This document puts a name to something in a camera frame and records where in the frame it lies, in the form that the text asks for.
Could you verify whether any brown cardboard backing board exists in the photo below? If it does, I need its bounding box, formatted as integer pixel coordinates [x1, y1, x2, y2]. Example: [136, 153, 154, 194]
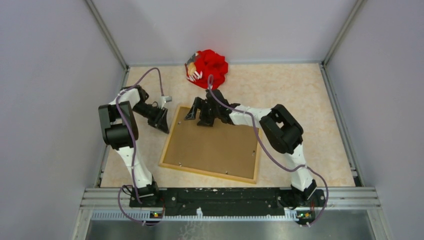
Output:
[162, 106, 260, 180]

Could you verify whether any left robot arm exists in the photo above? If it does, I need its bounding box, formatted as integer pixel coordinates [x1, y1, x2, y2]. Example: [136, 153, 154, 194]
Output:
[98, 85, 169, 207]

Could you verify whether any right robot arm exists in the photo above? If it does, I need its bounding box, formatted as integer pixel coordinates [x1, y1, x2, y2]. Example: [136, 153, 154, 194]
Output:
[184, 89, 317, 206]

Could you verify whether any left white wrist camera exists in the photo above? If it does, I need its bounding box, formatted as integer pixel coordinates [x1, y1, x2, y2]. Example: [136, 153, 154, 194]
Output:
[160, 95, 173, 108]

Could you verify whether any aluminium front rail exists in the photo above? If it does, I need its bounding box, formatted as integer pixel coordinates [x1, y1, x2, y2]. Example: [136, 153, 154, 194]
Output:
[72, 186, 393, 240]

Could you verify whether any red crumpled cloth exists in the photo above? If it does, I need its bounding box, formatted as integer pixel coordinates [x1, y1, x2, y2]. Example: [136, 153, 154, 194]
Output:
[184, 49, 229, 90]

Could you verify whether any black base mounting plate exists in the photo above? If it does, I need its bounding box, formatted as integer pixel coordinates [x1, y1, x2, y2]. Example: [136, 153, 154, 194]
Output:
[129, 187, 326, 217]

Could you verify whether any yellow wooden picture frame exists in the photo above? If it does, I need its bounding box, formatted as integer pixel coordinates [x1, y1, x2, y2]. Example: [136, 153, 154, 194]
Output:
[158, 103, 264, 185]

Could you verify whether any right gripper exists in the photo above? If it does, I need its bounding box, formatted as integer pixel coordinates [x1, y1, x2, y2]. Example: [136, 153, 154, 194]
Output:
[184, 98, 220, 128]

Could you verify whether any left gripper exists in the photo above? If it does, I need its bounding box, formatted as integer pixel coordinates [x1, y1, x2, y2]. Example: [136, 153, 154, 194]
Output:
[132, 101, 169, 134]

